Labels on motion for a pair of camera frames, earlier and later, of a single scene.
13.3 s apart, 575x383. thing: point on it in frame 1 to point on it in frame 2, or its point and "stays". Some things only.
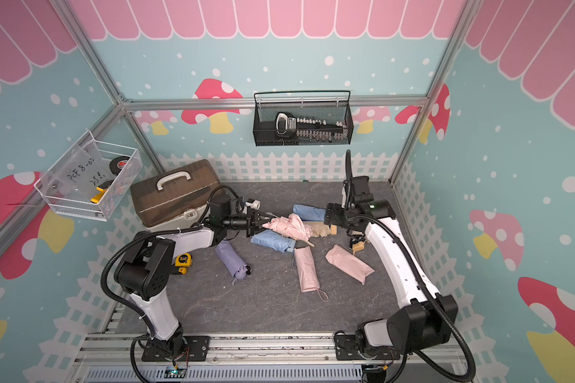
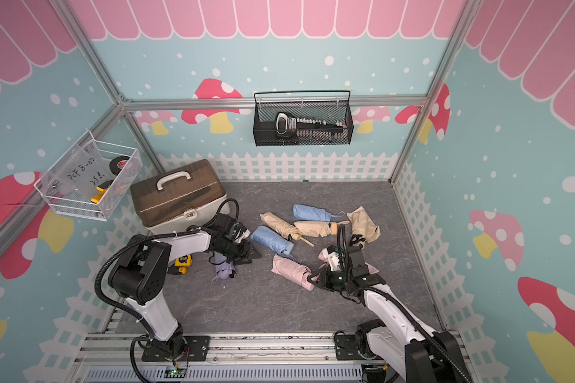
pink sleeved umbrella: (307, 270) to (296, 273)
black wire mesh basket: (302, 117) stays
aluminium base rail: (117, 358) stays
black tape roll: (117, 164) stays
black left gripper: (254, 227) to (244, 253)
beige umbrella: (358, 246) stays
